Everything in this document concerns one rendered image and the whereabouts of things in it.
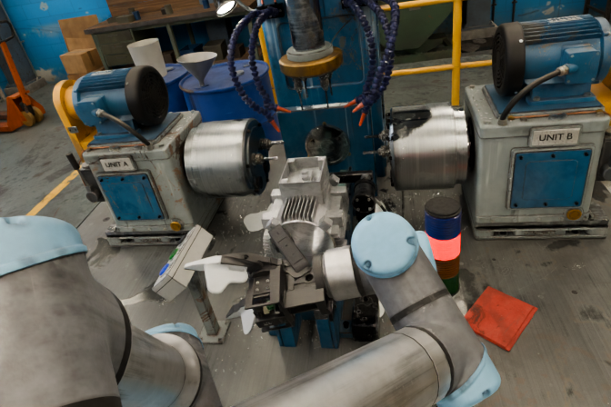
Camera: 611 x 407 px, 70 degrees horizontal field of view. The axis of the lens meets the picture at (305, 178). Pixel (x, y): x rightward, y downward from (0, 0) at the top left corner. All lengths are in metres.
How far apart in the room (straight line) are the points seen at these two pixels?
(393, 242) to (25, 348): 0.35
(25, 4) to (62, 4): 0.58
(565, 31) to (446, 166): 0.42
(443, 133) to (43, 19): 7.20
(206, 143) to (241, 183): 0.16
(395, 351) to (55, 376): 0.28
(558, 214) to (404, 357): 0.98
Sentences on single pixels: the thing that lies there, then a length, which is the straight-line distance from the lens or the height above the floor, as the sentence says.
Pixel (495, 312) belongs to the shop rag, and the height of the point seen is 0.81.
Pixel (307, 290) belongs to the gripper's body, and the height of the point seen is 1.22.
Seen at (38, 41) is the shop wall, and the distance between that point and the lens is 8.11.
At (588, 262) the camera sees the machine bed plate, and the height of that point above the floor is 0.80.
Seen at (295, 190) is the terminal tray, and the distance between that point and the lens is 1.02.
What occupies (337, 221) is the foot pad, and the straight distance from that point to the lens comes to 1.00.
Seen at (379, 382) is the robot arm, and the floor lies 1.33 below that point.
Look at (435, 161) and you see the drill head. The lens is 1.20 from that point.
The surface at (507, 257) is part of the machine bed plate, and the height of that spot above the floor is 0.80.
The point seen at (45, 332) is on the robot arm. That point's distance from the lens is 0.29.
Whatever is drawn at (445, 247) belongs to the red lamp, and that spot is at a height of 1.15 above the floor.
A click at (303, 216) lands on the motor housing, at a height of 1.09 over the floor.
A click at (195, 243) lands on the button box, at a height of 1.07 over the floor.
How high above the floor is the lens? 1.67
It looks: 31 degrees down
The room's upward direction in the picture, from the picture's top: 10 degrees counter-clockwise
